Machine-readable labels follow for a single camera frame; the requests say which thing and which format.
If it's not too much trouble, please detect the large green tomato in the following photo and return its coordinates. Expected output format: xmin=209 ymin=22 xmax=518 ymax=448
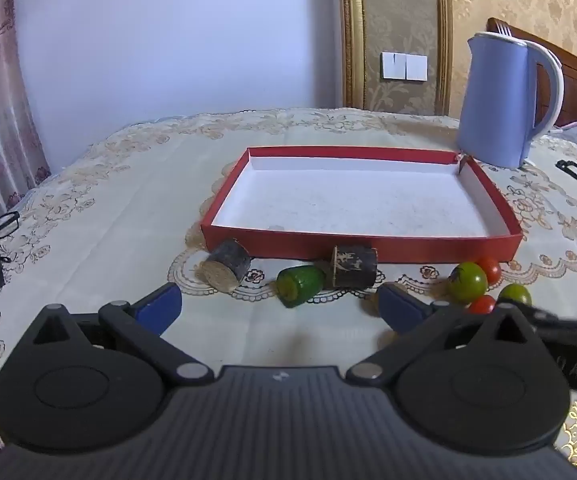
xmin=448 ymin=261 xmax=489 ymax=305

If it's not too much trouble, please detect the green cucumber piece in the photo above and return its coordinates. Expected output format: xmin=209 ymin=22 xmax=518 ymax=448
xmin=276 ymin=265 xmax=326 ymax=309

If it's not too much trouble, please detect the orange tangerine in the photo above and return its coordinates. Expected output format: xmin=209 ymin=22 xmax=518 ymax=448
xmin=475 ymin=257 xmax=502 ymax=285

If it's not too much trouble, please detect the blue electric kettle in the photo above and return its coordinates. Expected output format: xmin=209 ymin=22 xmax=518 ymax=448
xmin=455 ymin=31 xmax=565 ymax=169

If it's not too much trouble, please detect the small red cherry tomato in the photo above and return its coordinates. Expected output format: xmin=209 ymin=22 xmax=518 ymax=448
xmin=467 ymin=295 xmax=497 ymax=315

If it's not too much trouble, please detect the dark sugarcane piece pale cut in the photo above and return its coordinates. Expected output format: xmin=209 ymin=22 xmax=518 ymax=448
xmin=199 ymin=238 xmax=252 ymax=292

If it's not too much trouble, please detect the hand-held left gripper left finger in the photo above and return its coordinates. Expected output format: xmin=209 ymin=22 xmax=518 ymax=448
xmin=23 ymin=282 xmax=214 ymax=386

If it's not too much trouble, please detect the black tool with red knob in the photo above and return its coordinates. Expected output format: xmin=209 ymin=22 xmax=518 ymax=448
xmin=555 ymin=159 xmax=577 ymax=194

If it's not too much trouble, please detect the red shallow cardboard box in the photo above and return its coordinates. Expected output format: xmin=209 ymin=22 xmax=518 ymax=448
xmin=201 ymin=146 xmax=523 ymax=265

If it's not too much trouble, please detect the gold wall panel frame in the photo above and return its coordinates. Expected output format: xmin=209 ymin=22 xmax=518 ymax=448
xmin=338 ymin=0 xmax=454 ymax=116

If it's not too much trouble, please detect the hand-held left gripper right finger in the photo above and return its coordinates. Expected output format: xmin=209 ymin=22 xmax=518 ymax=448
xmin=345 ymin=282 xmax=551 ymax=386

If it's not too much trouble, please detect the white wall switch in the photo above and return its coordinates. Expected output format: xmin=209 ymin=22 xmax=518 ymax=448
xmin=381 ymin=51 xmax=408 ymax=81
xmin=407 ymin=53 xmax=428 ymax=81

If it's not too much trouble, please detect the dark sugarcane piece scratched bark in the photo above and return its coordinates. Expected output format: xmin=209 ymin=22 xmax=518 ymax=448
xmin=329 ymin=245 xmax=379 ymax=289

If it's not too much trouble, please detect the small green lime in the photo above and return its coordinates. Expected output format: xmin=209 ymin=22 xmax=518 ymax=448
xmin=498 ymin=283 xmax=533 ymax=307

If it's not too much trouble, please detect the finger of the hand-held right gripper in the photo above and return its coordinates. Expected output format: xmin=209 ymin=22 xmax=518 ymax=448
xmin=497 ymin=297 xmax=561 ymax=322

